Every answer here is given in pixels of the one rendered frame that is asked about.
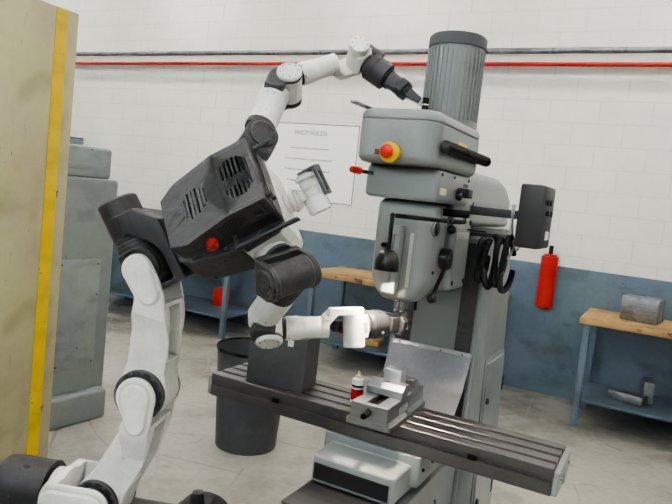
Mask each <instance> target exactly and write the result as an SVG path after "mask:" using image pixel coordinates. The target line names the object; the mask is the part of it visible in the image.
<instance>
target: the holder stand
mask: <svg viewBox="0 0 672 504"><path fill-rule="evenodd" d="M319 347H320V338H311V339H301V340H288V341H286V340H285V339H283V343H282V344H281V345H280V346H279V347H277V348H273V349H263V348H260V347H258V346H257V345H256V344H255V342H254V341H253V340H252V339H251V338H250V346H249V356H248V366H247V376H246V380H247V381H250V382H255V383H259V384H263V385H267V386H272V387H276V388H280V389H285V390H289V391H293V392H297V393H303V392H305V391H307V390H308V389H310V388H312V387H313V386H315V384H316V375H317V365H318V356H319Z"/></svg>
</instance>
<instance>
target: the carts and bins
mask: <svg viewBox="0 0 672 504"><path fill-rule="evenodd" d="M217 345H218V346H217V349H218V351H217V371H222V370H224V369H227V368H233V367H234V366H237V365H243V363H247V362H248V356H249V346H250V337H235V338H227V339H223V340H220V341H219V342H218V343H217ZM279 421H280V415H277V414H274V413H271V412H267V411H264V410H261V409H258V408H254V407H251V406H248V405H244V404H241V403H238V402H234V401H231V400H228V399H224V398H221V397H218V396H216V424H215V444H216V446H217V447H218V448H219V449H220V450H222V451H224V452H227V453H230V454H234V455H240V456H257V455H263V454H266V453H269V452H271V451H272V450H273V449H274V448H275V445H276V439H277V433H278V427H279Z"/></svg>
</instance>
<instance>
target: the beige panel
mask: <svg viewBox="0 0 672 504"><path fill-rule="evenodd" d="M78 21H79V14H77V13H74V12H72V11H69V10H66V9H64V8H61V7H58V6H55V5H53V4H50V3H47V2H45V1H42V0H0V464H1V463H2V462H3V460H4V459H6V458H7V457H8V456H10V455H12V454H26V455H34V456H40V457H45V458H47V454H48V440H49V426H50V412H51V398H52V384H53V370H54V356H55V342H56V328H57V314H58V300H59V286H60V272H61V258H62V244H63V230H64V216H65V202H66V188H67V174H68V160H69V146H70V132H71V118H72V104H73V90H74V76H75V63H76V49H77V35H78Z"/></svg>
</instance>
